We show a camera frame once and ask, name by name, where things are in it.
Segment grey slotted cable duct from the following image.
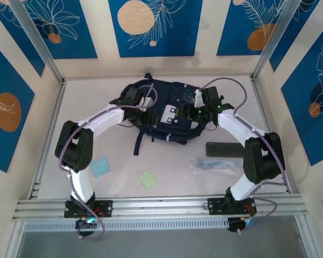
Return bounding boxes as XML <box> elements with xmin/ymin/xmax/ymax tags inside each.
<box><xmin>23</xmin><ymin>218</ymin><xmax>231</xmax><ymax>232</ymax></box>

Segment clear plastic bag blue items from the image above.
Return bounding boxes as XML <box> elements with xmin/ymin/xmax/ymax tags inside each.
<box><xmin>189</xmin><ymin>157</ymin><xmax>243</xmax><ymax>178</ymax></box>

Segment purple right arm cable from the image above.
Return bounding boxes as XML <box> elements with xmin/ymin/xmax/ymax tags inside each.
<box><xmin>201</xmin><ymin>77</ymin><xmax>287</xmax><ymax>234</ymax></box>

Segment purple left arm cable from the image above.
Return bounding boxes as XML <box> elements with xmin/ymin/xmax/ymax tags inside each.
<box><xmin>58</xmin><ymin>82</ymin><xmax>159</xmax><ymax>241</ymax></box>

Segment aluminium frame post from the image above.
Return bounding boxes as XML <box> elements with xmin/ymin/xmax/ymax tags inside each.
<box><xmin>8</xmin><ymin>0</ymin><xmax>65</xmax><ymax>84</ymax></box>
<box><xmin>250</xmin><ymin>0</ymin><xmax>298</xmax><ymax>81</ymax></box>

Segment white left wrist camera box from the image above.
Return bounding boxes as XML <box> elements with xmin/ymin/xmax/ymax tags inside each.
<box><xmin>138</xmin><ymin>96</ymin><xmax>155</xmax><ymax>109</ymax></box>

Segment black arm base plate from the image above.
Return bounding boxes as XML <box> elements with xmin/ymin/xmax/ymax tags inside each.
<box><xmin>207</xmin><ymin>197</ymin><xmax>258</xmax><ymax>216</ymax></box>
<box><xmin>64</xmin><ymin>199</ymin><xmax>114</xmax><ymax>218</ymax></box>

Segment aluminium mounting rail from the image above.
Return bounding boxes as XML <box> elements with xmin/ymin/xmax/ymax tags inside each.
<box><xmin>12</xmin><ymin>192</ymin><xmax>308</xmax><ymax>223</ymax></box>

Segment black pencil case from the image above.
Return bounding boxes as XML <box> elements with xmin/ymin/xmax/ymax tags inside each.
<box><xmin>205</xmin><ymin>141</ymin><xmax>245</xmax><ymax>159</ymax></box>

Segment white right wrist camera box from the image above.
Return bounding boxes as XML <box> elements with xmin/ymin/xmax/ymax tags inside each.
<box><xmin>194</xmin><ymin>90</ymin><xmax>205</xmax><ymax>108</ymax></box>

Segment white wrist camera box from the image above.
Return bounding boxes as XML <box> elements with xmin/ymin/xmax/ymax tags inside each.
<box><xmin>138</xmin><ymin>96</ymin><xmax>155</xmax><ymax>109</ymax></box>
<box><xmin>194</xmin><ymin>90</ymin><xmax>205</xmax><ymax>108</ymax></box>

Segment light blue sticky note pad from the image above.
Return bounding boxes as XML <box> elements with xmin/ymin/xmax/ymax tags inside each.
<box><xmin>90</xmin><ymin>157</ymin><xmax>111</xmax><ymax>178</ymax></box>

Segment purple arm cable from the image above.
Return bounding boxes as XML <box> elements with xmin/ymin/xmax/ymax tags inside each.
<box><xmin>58</xmin><ymin>82</ymin><xmax>159</xmax><ymax>241</ymax></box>
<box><xmin>201</xmin><ymin>77</ymin><xmax>287</xmax><ymax>234</ymax></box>

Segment black connector box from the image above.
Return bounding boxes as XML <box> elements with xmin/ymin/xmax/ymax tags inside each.
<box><xmin>227</xmin><ymin>217</ymin><xmax>252</xmax><ymax>234</ymax></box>
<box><xmin>75</xmin><ymin>217</ymin><xmax>99</xmax><ymax>237</ymax></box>

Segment light green sticky note pad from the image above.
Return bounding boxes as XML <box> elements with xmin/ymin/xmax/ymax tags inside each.
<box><xmin>138</xmin><ymin>171</ymin><xmax>159</xmax><ymax>191</ymax></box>

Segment navy blue student backpack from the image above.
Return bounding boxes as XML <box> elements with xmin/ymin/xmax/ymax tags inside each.
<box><xmin>115</xmin><ymin>71</ymin><xmax>219</xmax><ymax>157</ymax></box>

